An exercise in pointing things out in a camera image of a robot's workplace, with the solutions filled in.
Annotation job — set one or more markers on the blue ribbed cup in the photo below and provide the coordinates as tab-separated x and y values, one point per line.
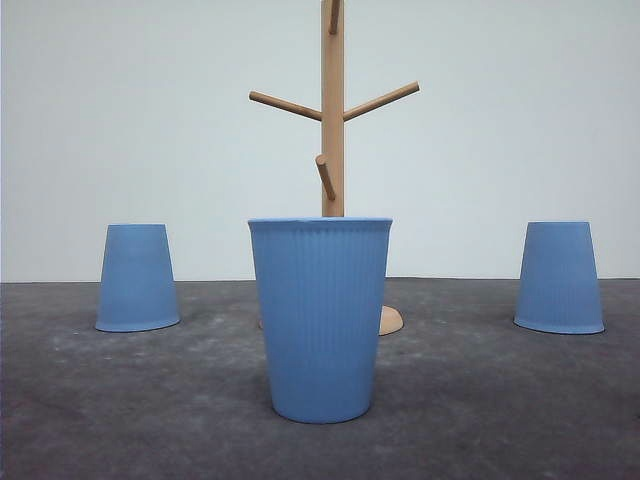
558	286
322	283
137	289

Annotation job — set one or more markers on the wooden cup tree stand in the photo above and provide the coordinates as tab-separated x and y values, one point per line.
333	119

